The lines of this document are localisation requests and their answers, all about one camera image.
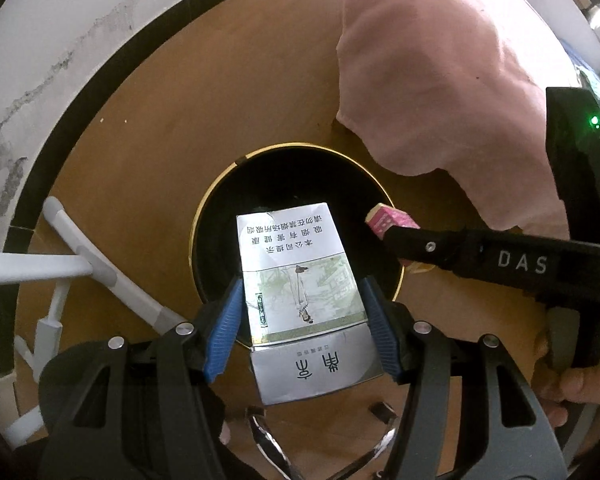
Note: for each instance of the pink pants leg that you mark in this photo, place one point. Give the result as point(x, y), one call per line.
point(440, 70)

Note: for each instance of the white plastic stand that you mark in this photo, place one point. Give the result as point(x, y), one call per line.
point(95, 270)

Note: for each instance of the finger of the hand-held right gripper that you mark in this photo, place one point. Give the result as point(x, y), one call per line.
point(430, 250)

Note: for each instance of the black trash bin gold rim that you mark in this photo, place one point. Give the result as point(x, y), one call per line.
point(300, 180)

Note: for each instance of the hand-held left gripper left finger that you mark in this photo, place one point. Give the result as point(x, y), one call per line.
point(225, 330)

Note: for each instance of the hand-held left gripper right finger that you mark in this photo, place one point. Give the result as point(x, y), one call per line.
point(380, 330)

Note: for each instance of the chrome metal frame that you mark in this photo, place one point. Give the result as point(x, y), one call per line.
point(280, 455)

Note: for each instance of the pink printed small box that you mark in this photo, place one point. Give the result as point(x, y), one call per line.
point(387, 217)

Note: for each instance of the person's right hand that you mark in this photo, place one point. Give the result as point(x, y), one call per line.
point(585, 385)

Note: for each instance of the white cigarette carton box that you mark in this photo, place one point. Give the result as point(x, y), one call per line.
point(300, 280)

